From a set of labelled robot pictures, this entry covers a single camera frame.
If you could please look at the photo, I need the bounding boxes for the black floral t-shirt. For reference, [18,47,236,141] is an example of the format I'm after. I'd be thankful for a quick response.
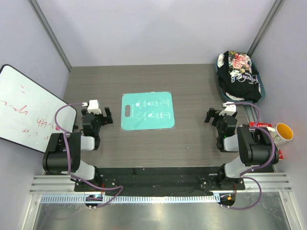
[217,50,262,103]

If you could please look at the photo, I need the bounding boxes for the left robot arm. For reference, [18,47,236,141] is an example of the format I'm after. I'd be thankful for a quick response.
[42,107,113,191]

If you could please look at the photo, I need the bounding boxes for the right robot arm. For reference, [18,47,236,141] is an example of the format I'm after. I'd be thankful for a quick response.
[204,106,279,190]

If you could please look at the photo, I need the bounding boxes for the red book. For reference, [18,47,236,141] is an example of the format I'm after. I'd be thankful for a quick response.
[256,123,285,160]

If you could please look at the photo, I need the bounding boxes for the teal folding board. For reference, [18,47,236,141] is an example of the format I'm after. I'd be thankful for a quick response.
[121,92,175,131]

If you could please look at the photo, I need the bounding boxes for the blue laundry basket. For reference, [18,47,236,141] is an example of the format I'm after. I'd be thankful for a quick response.
[214,54,266,104]

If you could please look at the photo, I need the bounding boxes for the white t-shirt in basket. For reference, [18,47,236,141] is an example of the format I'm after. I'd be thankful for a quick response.
[215,53,245,102]

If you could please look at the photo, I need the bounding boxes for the floral mug yellow inside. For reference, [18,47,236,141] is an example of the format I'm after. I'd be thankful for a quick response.
[268,123,294,147]

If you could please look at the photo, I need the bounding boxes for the whiteboard with red writing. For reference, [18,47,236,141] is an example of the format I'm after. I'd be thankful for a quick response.
[0,65,77,152]

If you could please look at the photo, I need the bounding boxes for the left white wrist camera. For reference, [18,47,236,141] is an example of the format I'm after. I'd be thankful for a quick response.
[82,100,102,115]

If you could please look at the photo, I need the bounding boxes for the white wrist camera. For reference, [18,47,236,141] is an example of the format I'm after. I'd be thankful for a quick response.
[82,100,102,115]
[219,102,237,116]

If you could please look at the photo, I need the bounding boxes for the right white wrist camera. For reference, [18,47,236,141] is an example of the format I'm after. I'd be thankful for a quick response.
[219,102,237,116]

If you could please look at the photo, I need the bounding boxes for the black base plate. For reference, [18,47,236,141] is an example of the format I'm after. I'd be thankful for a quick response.
[98,167,247,197]

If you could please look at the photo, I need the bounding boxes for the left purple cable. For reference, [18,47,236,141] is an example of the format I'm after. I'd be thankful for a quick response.
[54,102,124,208]

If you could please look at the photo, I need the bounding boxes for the aluminium rail frame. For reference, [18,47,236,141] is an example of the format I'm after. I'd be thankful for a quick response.
[23,168,307,230]

